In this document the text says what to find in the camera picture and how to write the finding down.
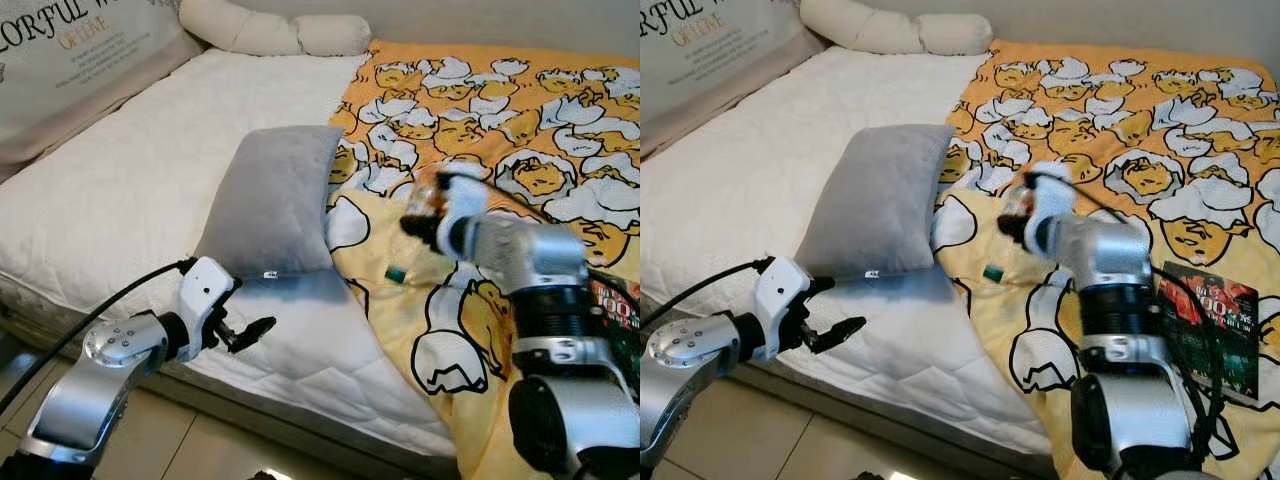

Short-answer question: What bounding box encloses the dark red cover book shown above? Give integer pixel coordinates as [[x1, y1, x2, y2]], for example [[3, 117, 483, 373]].
[[590, 275, 641, 393], [1155, 262, 1264, 406]]

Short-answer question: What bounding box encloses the yellow cartoon egg blanket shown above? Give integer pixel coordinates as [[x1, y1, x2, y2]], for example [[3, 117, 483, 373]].
[[328, 40, 641, 480], [930, 38, 1280, 480]]

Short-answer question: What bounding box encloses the grey plush pillow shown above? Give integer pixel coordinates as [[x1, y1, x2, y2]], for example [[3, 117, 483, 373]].
[[795, 124, 956, 281], [195, 125, 346, 281]]

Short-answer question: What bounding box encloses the white quilted mattress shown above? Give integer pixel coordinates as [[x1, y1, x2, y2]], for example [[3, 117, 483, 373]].
[[640, 45, 1061, 456], [0, 48, 471, 461]]

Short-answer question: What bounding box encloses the large cream bolster pillow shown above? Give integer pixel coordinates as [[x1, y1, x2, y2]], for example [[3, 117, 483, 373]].
[[800, 0, 926, 56], [180, 0, 303, 57]]

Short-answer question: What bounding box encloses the grey bed base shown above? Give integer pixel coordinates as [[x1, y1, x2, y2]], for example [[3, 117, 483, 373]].
[[640, 300, 1056, 479], [0, 300, 461, 480]]

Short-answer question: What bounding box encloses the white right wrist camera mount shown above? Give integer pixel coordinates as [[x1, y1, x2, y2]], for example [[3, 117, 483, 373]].
[[437, 165, 491, 257], [1030, 160, 1080, 257]]

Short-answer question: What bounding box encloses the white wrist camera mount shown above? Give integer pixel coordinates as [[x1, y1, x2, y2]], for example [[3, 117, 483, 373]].
[[437, 165, 491, 257], [1030, 160, 1080, 257], [752, 257, 813, 363], [178, 257, 238, 351]]

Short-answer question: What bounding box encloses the small cream bolster pillow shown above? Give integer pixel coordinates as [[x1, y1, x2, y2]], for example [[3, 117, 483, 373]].
[[918, 13, 994, 57], [295, 14, 372, 58]]

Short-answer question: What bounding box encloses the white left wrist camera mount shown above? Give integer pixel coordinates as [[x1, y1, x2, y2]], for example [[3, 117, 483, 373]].
[[178, 257, 238, 351], [752, 257, 813, 363]]

